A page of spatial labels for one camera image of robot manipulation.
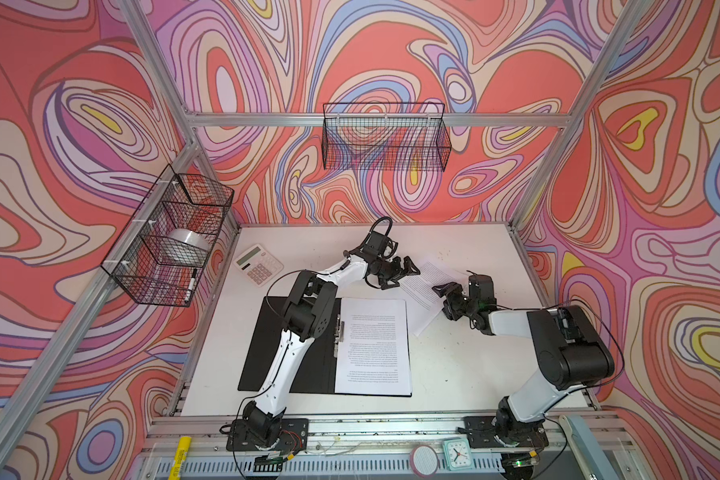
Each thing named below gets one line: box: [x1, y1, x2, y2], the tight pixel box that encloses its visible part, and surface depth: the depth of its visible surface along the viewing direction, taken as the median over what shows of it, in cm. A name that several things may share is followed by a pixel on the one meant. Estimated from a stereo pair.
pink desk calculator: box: [233, 244, 284, 287], surface depth 107 cm
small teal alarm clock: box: [443, 438, 473, 471], surface depth 70 cm
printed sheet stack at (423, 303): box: [400, 261, 467, 337], surface depth 101 cm
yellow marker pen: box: [168, 436, 192, 480], surface depth 70 cm
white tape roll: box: [166, 228, 212, 254], surface depth 74 cm
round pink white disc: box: [410, 444, 439, 478], surface depth 67 cm
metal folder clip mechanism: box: [334, 314, 345, 359], surface depth 91 cm
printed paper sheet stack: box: [335, 297, 413, 396], surface depth 88 cm
